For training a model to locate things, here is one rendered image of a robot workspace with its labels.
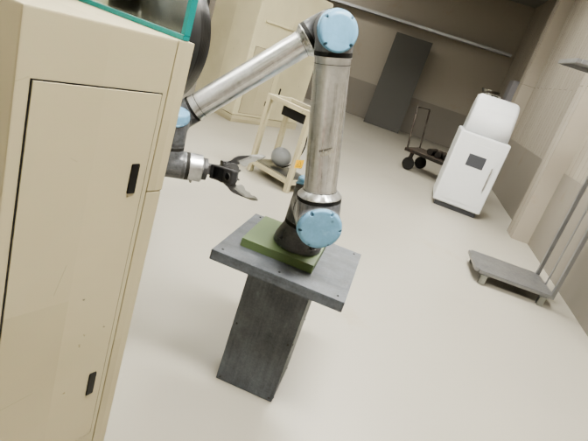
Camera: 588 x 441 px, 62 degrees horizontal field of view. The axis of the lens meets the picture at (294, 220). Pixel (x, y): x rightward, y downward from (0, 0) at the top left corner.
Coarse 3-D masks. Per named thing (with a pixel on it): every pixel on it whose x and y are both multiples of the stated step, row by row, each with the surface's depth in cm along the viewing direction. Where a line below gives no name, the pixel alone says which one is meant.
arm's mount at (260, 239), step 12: (252, 228) 192; (264, 228) 195; (276, 228) 199; (252, 240) 182; (264, 240) 186; (264, 252) 181; (276, 252) 180; (288, 252) 182; (300, 264) 179; (312, 264) 179
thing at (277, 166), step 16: (272, 96) 476; (288, 112) 473; (304, 112) 449; (304, 128) 450; (256, 144) 494; (304, 144) 477; (256, 160) 499; (272, 160) 495; (288, 160) 488; (288, 176) 467
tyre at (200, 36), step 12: (204, 0) 194; (204, 12) 193; (192, 24) 188; (204, 24) 193; (192, 36) 190; (204, 36) 194; (204, 48) 196; (192, 60) 195; (204, 60) 200; (192, 72) 199; (192, 84) 206
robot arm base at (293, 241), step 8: (288, 224) 184; (280, 232) 186; (288, 232) 183; (296, 232) 182; (280, 240) 185; (288, 240) 183; (296, 240) 182; (288, 248) 183; (296, 248) 182; (304, 248) 183; (312, 248) 185; (320, 248) 189
